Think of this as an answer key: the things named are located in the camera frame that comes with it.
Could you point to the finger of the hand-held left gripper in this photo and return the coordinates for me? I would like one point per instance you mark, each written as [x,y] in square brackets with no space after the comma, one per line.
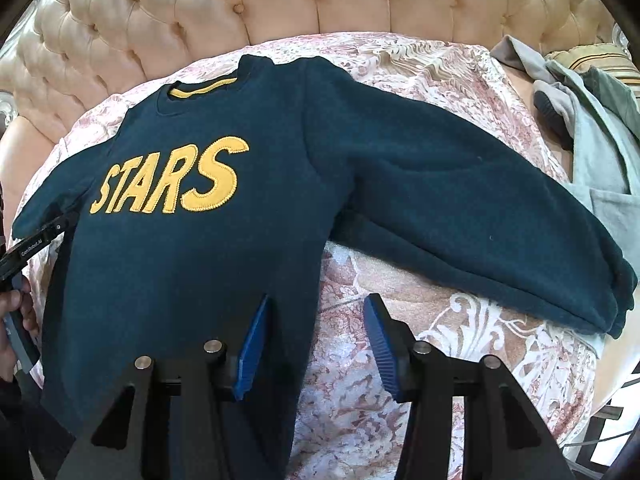
[65,222]

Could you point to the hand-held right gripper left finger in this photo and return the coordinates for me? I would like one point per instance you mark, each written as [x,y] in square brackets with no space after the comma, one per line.
[252,350]

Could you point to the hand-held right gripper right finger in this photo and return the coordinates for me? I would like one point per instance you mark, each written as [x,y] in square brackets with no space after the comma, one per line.
[382,345]

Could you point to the navy sweatshirt with yellow letters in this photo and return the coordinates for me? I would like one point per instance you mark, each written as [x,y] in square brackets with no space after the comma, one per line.
[200,260]

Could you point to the person's left forearm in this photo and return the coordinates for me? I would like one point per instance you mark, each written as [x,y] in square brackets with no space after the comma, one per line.
[30,430]

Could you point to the person's left hand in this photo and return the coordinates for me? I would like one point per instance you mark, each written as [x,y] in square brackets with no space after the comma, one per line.
[12,305]

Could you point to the pink floral sofa cover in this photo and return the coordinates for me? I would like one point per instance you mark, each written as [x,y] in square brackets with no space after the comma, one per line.
[450,360]

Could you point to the light green garment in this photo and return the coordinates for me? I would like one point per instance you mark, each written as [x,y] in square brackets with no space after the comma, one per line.
[600,175]

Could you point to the grey garment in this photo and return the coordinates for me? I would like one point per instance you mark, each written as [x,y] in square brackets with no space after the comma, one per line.
[520,60]

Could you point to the tufted beige headboard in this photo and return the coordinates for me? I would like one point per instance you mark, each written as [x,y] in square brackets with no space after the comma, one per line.
[350,0]

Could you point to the striped beige cushion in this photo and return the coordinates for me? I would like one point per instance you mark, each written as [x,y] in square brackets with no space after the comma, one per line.
[590,57]

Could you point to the black metal frame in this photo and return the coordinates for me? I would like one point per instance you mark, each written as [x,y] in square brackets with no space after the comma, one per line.
[617,410]

